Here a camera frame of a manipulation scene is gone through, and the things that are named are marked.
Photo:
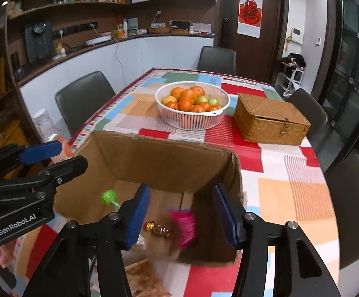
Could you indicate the white storage rack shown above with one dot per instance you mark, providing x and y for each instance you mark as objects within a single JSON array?
[{"x": 287, "y": 83}]

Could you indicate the green lollipop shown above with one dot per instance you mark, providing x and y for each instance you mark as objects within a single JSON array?
[{"x": 107, "y": 197}]

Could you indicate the brown cardboard box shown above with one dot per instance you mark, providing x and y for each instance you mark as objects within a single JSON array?
[{"x": 167, "y": 167}]

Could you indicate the dark grey dining chair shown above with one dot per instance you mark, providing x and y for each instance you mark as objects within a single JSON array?
[
  {"x": 83, "y": 99},
  {"x": 216, "y": 60},
  {"x": 309, "y": 111},
  {"x": 352, "y": 210}
]

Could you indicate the white paper cards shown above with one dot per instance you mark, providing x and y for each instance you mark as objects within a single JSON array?
[{"x": 201, "y": 27}]

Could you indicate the yellow fruit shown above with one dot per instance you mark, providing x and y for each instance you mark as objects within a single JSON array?
[{"x": 169, "y": 100}]

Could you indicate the white slotted fruit basket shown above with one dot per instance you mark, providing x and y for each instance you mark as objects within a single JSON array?
[{"x": 195, "y": 120}]

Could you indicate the white flat tray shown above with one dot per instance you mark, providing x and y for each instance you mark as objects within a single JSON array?
[{"x": 98, "y": 40}]

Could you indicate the clear bottle with orange drink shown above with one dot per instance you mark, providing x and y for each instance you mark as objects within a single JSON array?
[{"x": 45, "y": 123}]

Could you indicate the red and white wall calendar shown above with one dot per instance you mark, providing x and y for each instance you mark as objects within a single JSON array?
[{"x": 249, "y": 15}]

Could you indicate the pile of oranges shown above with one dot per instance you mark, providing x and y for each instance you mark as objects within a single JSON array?
[{"x": 185, "y": 100}]

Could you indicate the black wall socket strip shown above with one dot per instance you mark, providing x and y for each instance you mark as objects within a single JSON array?
[{"x": 74, "y": 29}]

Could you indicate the dark brown door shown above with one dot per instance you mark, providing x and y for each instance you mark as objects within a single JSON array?
[{"x": 229, "y": 6}]

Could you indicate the dark cloth pile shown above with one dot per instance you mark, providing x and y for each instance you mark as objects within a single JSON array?
[{"x": 295, "y": 60}]

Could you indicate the person's left hand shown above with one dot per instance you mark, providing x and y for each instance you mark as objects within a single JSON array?
[{"x": 7, "y": 253}]

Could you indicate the white intercom panel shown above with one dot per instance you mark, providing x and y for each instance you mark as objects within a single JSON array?
[{"x": 296, "y": 35}]

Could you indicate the white lower cabinets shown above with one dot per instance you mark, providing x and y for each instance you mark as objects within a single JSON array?
[{"x": 154, "y": 52}]

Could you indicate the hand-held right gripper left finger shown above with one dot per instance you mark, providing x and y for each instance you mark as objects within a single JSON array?
[{"x": 138, "y": 216}]

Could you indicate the gold and red candy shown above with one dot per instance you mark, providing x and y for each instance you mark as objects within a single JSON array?
[{"x": 157, "y": 229}]

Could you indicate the small framed picture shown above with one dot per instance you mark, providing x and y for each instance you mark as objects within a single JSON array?
[{"x": 132, "y": 26}]

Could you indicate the colourful patchwork tablecloth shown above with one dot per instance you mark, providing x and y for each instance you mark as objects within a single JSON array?
[{"x": 275, "y": 173}]

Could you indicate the pink snack packet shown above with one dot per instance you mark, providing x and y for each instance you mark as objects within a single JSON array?
[{"x": 184, "y": 225}]

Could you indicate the dark grey water dispenser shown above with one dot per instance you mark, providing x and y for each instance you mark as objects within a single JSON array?
[{"x": 38, "y": 43}]

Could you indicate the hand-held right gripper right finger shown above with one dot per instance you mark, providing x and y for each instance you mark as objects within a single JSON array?
[{"x": 226, "y": 216}]

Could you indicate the green fruit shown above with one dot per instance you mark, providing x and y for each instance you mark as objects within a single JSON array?
[
  {"x": 201, "y": 99},
  {"x": 213, "y": 101}
]

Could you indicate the woven wicker lidded box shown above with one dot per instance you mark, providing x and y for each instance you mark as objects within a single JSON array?
[{"x": 269, "y": 117}]

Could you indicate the shallow wicker tray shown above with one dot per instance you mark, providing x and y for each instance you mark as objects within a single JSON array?
[{"x": 160, "y": 30}]

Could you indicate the black framed glass sliding door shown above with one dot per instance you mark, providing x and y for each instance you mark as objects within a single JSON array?
[{"x": 352, "y": 68}]

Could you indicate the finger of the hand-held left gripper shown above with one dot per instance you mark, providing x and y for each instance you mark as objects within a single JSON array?
[
  {"x": 40, "y": 154},
  {"x": 68, "y": 168}
]

